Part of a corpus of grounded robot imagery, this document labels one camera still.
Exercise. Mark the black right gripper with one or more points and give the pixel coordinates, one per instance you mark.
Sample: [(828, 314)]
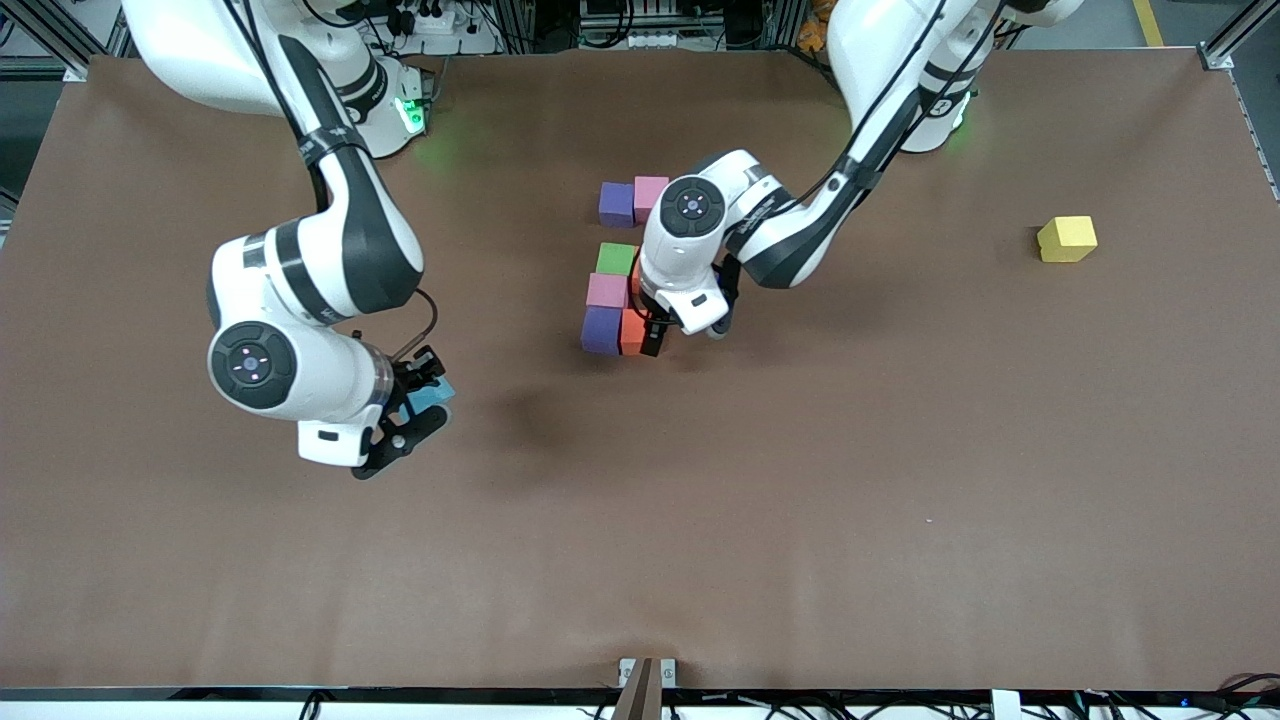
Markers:
[(408, 379)]

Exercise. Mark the orange foam block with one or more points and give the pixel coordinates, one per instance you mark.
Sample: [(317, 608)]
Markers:
[(634, 287), (630, 335)]

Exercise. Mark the cyan foam block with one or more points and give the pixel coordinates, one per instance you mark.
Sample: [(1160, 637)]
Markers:
[(432, 398)]

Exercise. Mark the purple foam block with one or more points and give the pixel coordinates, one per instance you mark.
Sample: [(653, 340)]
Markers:
[(600, 330), (616, 203)]

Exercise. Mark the light pink foam block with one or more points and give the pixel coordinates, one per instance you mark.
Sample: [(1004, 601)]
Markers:
[(606, 290), (648, 195)]

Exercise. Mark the green foam block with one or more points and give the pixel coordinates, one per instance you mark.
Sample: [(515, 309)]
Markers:
[(615, 259)]

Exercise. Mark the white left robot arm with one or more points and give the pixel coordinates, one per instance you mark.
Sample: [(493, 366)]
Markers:
[(880, 50)]

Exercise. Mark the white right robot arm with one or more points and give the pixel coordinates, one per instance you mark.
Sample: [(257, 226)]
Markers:
[(330, 390)]

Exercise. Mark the table cover mat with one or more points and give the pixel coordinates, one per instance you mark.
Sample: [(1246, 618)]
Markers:
[(640, 520)]

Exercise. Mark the small white socket strip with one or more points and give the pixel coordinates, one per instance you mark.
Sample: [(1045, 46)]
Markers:
[(650, 40)]

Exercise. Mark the black equipment rack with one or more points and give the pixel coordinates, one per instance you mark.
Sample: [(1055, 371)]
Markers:
[(720, 20)]

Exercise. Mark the pile of orange objects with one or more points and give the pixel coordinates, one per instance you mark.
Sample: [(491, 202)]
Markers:
[(812, 30)]

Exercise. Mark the yellow foam block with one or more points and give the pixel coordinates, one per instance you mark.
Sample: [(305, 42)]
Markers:
[(1068, 238)]

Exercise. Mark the white tag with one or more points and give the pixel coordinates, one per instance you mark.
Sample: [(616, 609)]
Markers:
[(1006, 706)]

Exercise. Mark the camera mount post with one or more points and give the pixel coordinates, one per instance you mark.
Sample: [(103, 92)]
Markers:
[(640, 700)]

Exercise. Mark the aluminium frame profile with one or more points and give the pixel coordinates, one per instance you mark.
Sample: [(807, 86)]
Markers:
[(70, 35), (1225, 50)]

